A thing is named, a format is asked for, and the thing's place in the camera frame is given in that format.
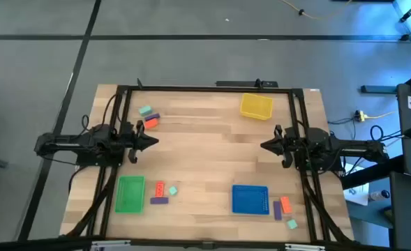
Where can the orange studded block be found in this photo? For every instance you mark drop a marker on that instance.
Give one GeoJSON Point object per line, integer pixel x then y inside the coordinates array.
{"type": "Point", "coordinates": [160, 189]}

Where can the black flat bar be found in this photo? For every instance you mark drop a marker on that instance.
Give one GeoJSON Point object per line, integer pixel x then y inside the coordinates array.
{"type": "Point", "coordinates": [240, 84]}

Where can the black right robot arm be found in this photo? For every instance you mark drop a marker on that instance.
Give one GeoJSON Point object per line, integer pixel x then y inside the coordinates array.
{"type": "Point", "coordinates": [351, 150]}

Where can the black aluminium table frame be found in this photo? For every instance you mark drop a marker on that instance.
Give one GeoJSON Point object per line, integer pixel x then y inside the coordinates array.
{"type": "Point", "coordinates": [208, 89]}

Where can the teal square block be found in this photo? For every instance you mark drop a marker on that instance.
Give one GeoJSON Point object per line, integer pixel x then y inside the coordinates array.
{"type": "Point", "coordinates": [292, 224]}
{"type": "Point", "coordinates": [173, 190]}

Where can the orange rectangular block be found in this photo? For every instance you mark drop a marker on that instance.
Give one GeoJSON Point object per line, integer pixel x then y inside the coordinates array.
{"type": "Point", "coordinates": [151, 123]}
{"type": "Point", "coordinates": [286, 205]}

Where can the silver frame bracket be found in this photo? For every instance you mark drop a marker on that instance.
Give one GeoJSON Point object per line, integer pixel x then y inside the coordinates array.
{"type": "Point", "coordinates": [304, 247]}
{"type": "Point", "coordinates": [109, 244]}

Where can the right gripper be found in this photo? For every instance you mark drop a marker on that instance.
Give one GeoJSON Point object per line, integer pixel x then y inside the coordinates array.
{"type": "Point", "coordinates": [290, 143]}

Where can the black diagonal beam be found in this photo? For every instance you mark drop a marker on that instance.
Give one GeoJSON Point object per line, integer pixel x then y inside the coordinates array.
{"type": "Point", "coordinates": [369, 173]}

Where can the clear bottle with dark cap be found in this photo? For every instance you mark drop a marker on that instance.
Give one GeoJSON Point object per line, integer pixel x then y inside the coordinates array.
{"type": "Point", "coordinates": [379, 195]}

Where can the yellow plastic basket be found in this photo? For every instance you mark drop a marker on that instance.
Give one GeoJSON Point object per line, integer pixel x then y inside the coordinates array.
{"type": "Point", "coordinates": [256, 106]}

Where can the green plastic basket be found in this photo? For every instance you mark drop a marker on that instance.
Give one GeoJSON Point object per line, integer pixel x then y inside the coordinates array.
{"type": "Point", "coordinates": [130, 194]}

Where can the blue plastic basket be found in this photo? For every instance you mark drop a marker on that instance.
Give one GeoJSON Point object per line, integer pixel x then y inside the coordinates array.
{"type": "Point", "coordinates": [250, 199]}

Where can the teal oblong block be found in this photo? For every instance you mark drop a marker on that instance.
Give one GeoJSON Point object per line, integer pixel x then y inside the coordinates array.
{"type": "Point", "coordinates": [145, 111]}

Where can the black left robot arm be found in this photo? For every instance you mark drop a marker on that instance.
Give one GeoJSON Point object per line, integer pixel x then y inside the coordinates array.
{"type": "Point", "coordinates": [69, 143]}

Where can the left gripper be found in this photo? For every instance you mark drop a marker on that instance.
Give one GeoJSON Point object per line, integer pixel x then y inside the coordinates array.
{"type": "Point", "coordinates": [132, 141]}

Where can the white paper sheet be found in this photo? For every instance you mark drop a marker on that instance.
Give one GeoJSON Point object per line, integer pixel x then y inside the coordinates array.
{"type": "Point", "coordinates": [357, 195]}

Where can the yellow power strip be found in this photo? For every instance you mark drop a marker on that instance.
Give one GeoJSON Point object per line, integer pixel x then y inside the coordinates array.
{"type": "Point", "coordinates": [360, 116]}

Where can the purple rectangular block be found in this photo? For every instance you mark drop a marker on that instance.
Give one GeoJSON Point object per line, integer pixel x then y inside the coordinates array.
{"type": "Point", "coordinates": [152, 117]}
{"type": "Point", "coordinates": [277, 210]}
{"type": "Point", "coordinates": [159, 200]}

